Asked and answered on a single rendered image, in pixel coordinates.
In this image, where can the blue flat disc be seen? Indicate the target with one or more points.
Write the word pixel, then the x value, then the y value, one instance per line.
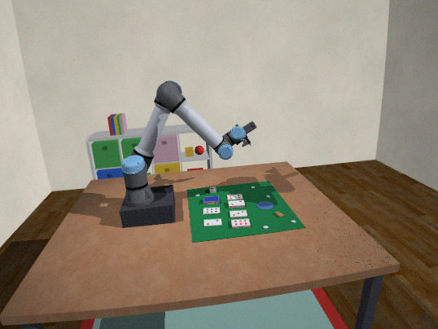
pixel 265 205

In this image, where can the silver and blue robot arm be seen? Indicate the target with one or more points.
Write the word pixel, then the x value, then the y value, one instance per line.
pixel 169 99

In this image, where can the green felt card mat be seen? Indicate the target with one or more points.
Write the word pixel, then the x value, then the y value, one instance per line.
pixel 257 217

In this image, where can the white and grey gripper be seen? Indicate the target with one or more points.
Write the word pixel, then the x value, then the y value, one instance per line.
pixel 245 142

